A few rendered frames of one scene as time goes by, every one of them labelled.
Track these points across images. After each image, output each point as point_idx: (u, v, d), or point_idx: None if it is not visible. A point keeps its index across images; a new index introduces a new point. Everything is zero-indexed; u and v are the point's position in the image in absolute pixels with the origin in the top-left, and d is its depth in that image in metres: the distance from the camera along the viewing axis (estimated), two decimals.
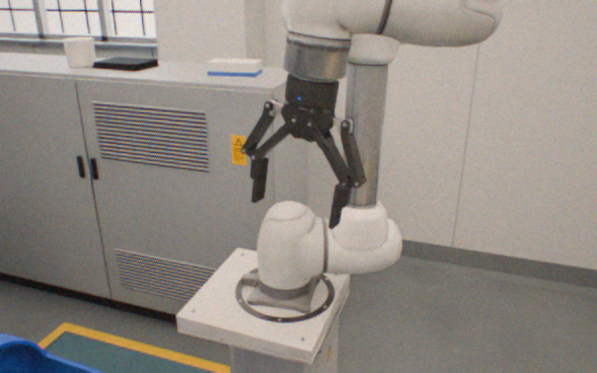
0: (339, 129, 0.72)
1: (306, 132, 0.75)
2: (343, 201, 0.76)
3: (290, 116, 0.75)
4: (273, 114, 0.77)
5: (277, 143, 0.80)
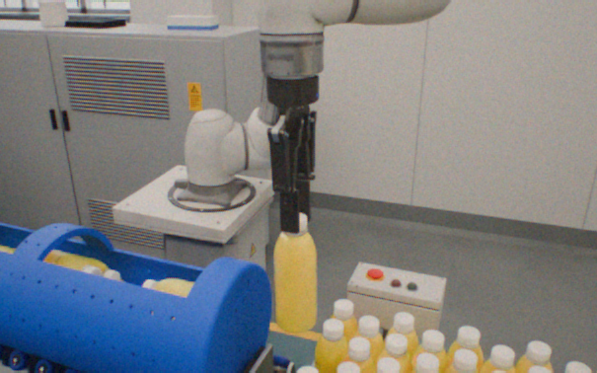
0: (313, 118, 0.80)
1: (302, 128, 0.76)
2: (307, 191, 0.83)
3: (294, 121, 0.73)
4: (284, 135, 0.72)
5: None
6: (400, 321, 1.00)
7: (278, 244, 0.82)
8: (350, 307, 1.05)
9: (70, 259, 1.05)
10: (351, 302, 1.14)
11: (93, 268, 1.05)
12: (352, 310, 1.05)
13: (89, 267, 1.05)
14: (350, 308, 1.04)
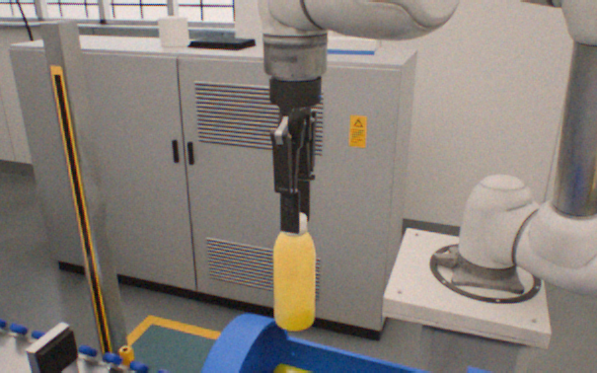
0: (314, 118, 0.80)
1: (303, 129, 0.76)
2: (307, 191, 0.83)
3: (296, 122, 0.73)
4: (287, 137, 0.72)
5: None
6: None
7: (278, 243, 0.82)
8: None
9: None
10: None
11: None
12: None
13: None
14: None
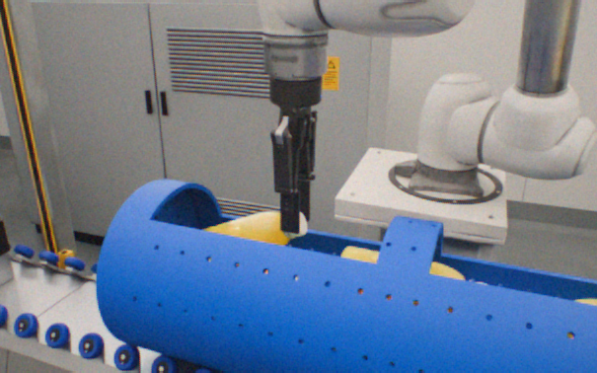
0: (314, 118, 0.80)
1: (304, 129, 0.76)
2: (307, 191, 0.83)
3: (297, 122, 0.73)
4: (287, 137, 0.72)
5: None
6: None
7: (269, 224, 0.81)
8: None
9: (445, 270, 0.68)
10: None
11: None
12: None
13: None
14: None
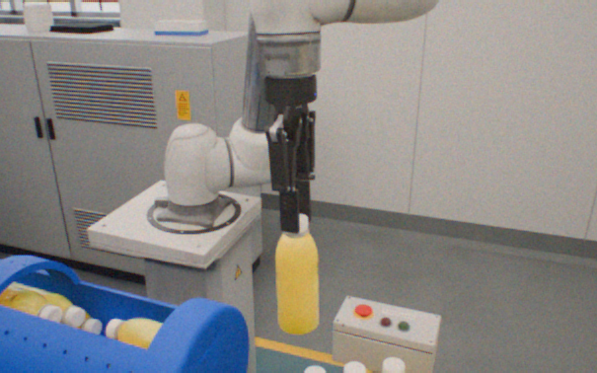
0: (312, 118, 0.80)
1: (300, 128, 0.77)
2: (307, 191, 0.83)
3: (292, 120, 0.73)
4: (282, 134, 0.72)
5: None
6: (388, 368, 0.90)
7: None
8: (303, 220, 0.80)
9: (27, 297, 0.96)
10: (337, 341, 1.04)
11: (51, 308, 0.95)
12: (306, 225, 0.81)
13: (47, 307, 0.95)
14: (303, 221, 0.80)
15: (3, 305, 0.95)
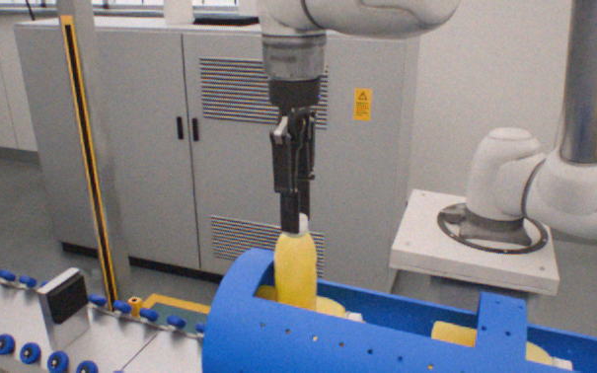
0: (313, 118, 0.80)
1: (303, 129, 0.76)
2: (306, 191, 0.83)
3: (296, 122, 0.73)
4: (286, 137, 0.72)
5: None
6: None
7: None
8: (303, 220, 0.81)
9: (532, 349, 0.75)
10: None
11: (569, 363, 0.74)
12: (306, 225, 0.81)
13: (562, 362, 0.74)
14: (303, 221, 0.80)
15: None
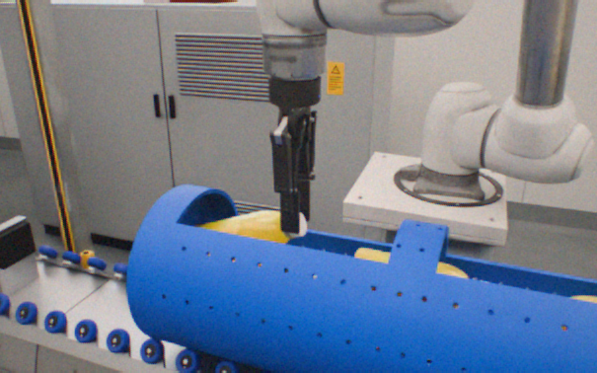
0: (314, 118, 0.80)
1: (303, 129, 0.76)
2: (307, 191, 0.83)
3: (296, 122, 0.73)
4: (286, 137, 0.72)
5: None
6: None
7: None
8: (303, 234, 0.81)
9: (450, 269, 0.75)
10: None
11: None
12: (299, 236, 0.82)
13: None
14: (302, 235, 0.81)
15: None
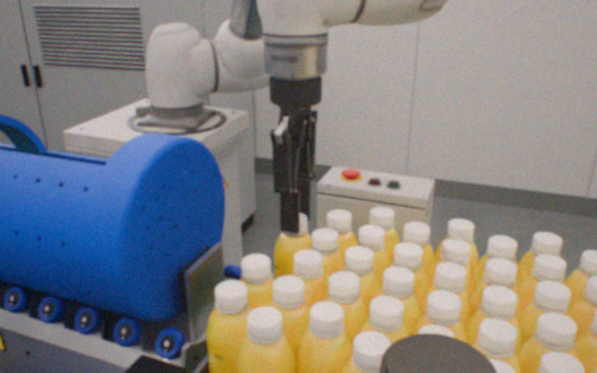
0: (314, 118, 0.80)
1: (303, 129, 0.76)
2: (307, 190, 0.83)
3: (297, 122, 0.73)
4: (287, 136, 0.72)
5: None
6: (376, 214, 0.82)
7: None
8: None
9: None
10: (323, 206, 0.96)
11: None
12: None
13: None
14: None
15: None
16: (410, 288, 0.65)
